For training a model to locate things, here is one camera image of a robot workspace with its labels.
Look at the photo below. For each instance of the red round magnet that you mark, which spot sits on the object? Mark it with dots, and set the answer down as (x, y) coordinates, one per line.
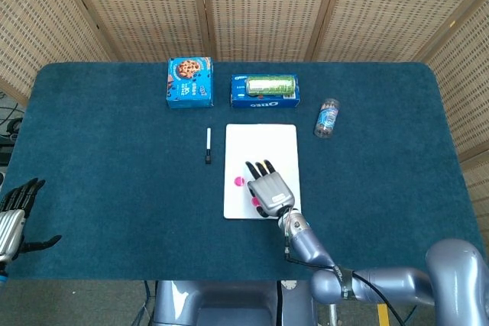
(239, 181)
(254, 201)

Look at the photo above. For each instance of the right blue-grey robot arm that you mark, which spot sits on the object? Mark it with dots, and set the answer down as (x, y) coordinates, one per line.
(382, 284)

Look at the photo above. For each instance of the woven bamboo folding screen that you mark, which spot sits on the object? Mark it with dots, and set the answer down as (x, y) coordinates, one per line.
(267, 5)

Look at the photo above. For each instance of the white magnetic whiteboard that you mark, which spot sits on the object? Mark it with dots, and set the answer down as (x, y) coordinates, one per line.
(263, 137)

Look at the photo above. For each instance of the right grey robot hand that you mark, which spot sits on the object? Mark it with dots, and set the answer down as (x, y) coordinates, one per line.
(271, 194)

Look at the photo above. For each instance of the green drink can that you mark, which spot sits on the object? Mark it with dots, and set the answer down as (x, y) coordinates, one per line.
(271, 85)

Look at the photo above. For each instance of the white marker pen black cap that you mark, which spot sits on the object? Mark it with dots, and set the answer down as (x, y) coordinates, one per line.
(208, 139)

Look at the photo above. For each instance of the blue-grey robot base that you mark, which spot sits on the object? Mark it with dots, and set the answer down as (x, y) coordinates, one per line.
(229, 303)

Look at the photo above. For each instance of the grey metal table leg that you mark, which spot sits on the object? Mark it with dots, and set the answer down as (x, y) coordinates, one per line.
(333, 314)

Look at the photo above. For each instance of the blue Oreo box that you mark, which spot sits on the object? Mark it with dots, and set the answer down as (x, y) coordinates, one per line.
(267, 104)

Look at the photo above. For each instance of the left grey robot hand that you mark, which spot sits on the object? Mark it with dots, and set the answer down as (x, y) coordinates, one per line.
(8, 230)

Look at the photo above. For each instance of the clear plastic snack jar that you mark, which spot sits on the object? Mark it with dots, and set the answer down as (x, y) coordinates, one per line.
(326, 120)

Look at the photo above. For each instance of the blue carpet table mat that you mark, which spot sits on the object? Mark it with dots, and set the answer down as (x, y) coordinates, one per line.
(114, 188)

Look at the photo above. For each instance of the blue chocolate chip cookie box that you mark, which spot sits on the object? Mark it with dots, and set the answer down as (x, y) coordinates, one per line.
(190, 85)

